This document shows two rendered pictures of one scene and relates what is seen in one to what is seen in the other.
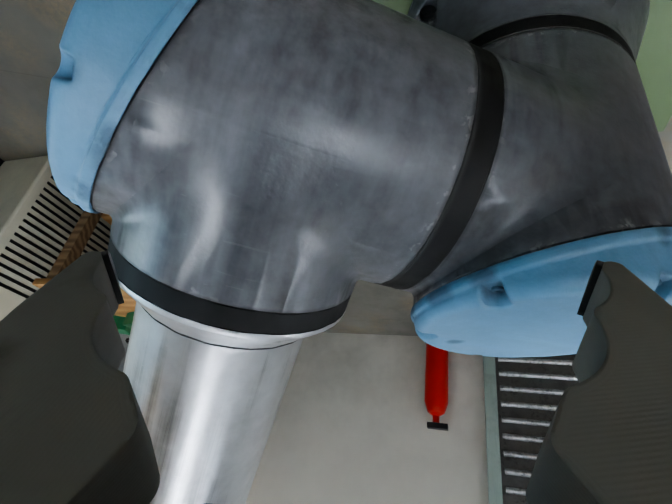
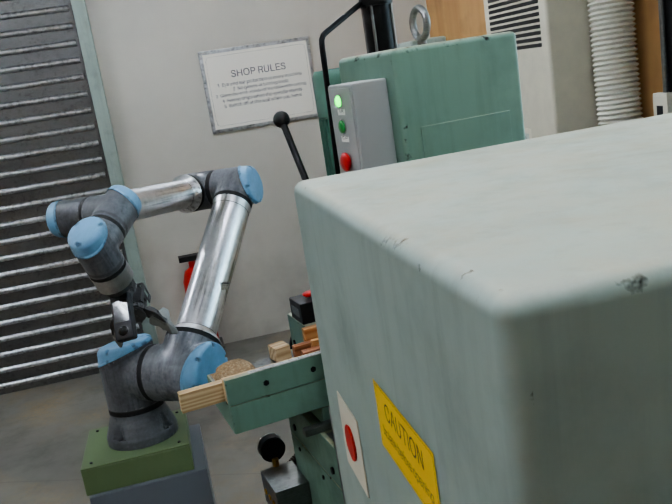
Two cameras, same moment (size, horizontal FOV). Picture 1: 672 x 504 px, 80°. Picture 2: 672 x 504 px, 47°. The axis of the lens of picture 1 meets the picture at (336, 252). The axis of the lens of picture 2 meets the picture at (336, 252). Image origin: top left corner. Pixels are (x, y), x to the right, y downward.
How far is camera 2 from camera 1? 1.91 m
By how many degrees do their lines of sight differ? 19
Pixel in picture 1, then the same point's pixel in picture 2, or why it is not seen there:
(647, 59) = (102, 439)
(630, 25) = (113, 424)
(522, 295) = (128, 345)
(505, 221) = (133, 358)
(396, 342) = (253, 329)
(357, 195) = (157, 355)
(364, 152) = (156, 361)
